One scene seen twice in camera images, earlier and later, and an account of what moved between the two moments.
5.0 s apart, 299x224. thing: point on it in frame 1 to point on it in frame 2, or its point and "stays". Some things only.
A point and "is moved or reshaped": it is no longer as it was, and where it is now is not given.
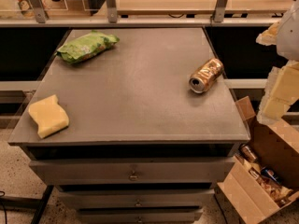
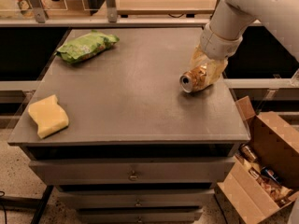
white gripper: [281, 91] to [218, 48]
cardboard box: [264, 175] stays
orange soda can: [206, 76] is moved or reshaped
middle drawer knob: [138, 203] stays
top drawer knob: [133, 176] stays
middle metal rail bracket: [111, 3] stays
